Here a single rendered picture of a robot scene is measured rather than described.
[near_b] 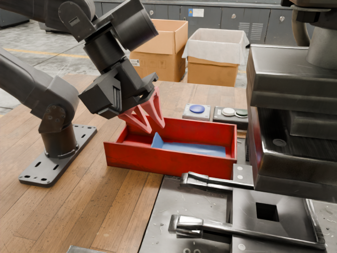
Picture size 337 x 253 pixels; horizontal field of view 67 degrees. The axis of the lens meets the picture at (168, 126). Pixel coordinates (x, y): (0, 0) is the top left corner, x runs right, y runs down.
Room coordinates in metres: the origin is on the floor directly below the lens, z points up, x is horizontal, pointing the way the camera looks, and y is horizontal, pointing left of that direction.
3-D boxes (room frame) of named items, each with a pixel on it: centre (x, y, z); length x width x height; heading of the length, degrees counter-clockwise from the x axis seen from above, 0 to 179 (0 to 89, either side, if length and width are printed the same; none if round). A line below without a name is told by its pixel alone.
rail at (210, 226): (0.18, -0.10, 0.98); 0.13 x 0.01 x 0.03; 78
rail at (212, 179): (0.25, -0.12, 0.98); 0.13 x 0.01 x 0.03; 78
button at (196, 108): (0.58, -0.07, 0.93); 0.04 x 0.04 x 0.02
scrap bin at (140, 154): (0.43, -0.01, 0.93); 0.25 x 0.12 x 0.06; 78
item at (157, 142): (0.42, -0.04, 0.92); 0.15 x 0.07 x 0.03; 82
